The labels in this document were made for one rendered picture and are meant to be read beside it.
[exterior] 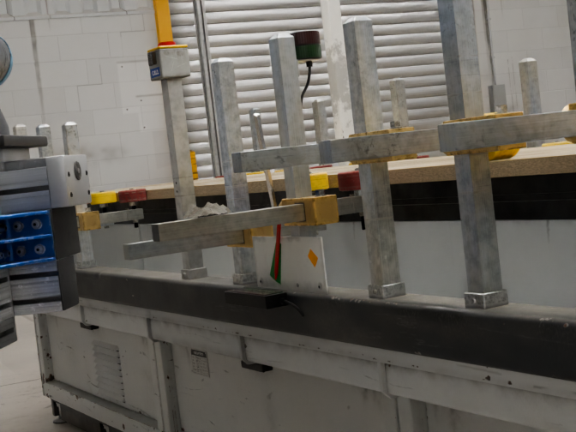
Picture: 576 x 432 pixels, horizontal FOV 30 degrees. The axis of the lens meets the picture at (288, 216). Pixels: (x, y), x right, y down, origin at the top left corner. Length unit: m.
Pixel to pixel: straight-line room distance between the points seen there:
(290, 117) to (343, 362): 0.45
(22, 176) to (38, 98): 7.76
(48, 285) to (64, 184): 0.18
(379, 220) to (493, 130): 0.59
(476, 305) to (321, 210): 0.44
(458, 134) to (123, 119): 8.73
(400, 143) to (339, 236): 0.85
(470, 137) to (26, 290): 1.01
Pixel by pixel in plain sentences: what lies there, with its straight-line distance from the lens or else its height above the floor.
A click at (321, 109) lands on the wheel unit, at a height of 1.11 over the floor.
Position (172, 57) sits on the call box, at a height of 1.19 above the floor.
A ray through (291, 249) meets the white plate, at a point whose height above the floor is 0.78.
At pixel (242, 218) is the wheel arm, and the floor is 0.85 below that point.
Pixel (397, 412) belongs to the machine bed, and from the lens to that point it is 2.20.
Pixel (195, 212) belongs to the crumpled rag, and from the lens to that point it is 1.84.
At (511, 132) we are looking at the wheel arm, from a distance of 1.20.
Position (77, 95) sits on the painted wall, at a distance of 9.75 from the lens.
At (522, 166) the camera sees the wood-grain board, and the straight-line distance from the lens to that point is 1.76.
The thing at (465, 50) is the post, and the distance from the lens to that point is 1.55.
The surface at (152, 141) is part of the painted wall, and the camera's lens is 9.88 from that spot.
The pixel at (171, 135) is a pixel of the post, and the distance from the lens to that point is 2.41.
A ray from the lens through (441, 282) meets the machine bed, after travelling 1.99.
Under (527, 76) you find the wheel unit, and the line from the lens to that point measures 3.05.
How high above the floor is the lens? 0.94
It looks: 3 degrees down
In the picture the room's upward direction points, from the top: 7 degrees counter-clockwise
